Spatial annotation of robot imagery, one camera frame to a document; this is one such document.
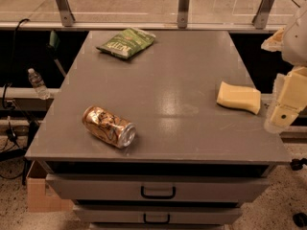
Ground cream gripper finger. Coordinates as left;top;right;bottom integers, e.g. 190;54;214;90
261;28;284;52
264;102;298;133

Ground green jalapeno chip bag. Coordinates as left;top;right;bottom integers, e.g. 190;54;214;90
97;28;155;59

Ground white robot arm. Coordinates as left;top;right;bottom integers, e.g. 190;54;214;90
261;3;307;133

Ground yellow sponge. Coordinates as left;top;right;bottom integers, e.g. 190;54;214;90
217;81;261;115

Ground black caster wheel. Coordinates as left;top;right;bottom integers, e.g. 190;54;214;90
290;158;307;171
293;213;307;227

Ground black caster wheel lower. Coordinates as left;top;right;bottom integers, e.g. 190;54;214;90
293;213;307;227

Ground grey drawer cabinet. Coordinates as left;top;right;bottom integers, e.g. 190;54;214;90
27;31;290;230

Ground upper grey drawer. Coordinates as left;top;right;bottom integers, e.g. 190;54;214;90
47;173;269;203

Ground grey drawer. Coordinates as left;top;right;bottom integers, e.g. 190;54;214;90
73;205;242;224
47;173;269;203

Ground gold soda can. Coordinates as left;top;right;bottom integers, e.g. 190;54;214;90
83;106;136;149

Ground lower grey drawer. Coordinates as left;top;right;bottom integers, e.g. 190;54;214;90
73;205;242;224

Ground clear plastic water bottle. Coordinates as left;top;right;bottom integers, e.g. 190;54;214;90
28;68;50;100

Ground cardboard box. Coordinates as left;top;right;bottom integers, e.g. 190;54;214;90
26;162;73;213

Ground right metal railing bracket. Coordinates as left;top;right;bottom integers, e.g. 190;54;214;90
252;0;275;29

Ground metal railing bracket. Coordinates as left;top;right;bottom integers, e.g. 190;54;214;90
56;0;75;27
177;0;190;29
252;0;275;29

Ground middle metal railing bracket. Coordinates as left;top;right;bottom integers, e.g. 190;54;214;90
177;0;190;29

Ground left metal railing bracket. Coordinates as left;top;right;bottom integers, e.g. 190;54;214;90
56;0;75;27

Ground green handled tool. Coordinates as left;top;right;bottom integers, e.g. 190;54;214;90
47;31;66;77

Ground black cable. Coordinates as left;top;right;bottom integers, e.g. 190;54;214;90
0;17;31;112

